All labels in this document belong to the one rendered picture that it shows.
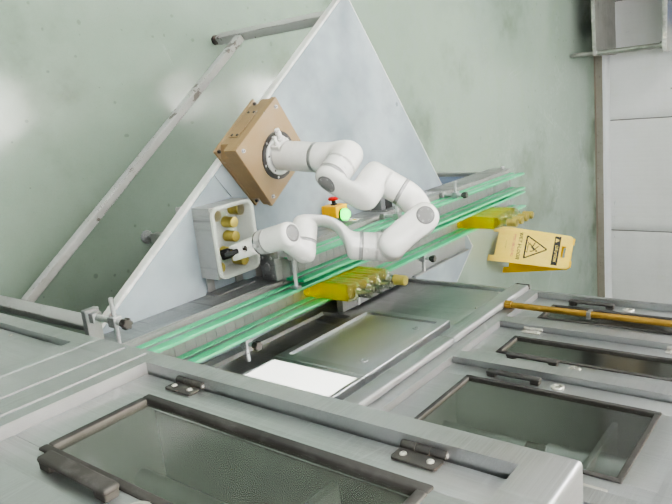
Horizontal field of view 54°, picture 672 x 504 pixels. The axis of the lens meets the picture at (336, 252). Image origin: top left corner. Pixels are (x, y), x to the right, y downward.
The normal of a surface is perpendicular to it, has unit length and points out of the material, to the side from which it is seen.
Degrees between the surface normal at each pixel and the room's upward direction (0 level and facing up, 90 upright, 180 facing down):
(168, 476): 90
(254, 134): 5
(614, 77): 90
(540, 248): 75
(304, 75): 0
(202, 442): 90
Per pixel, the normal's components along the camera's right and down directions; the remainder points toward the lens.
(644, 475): -0.11, -0.97
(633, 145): -0.62, 0.24
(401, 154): 0.78, 0.06
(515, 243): -0.38, -0.29
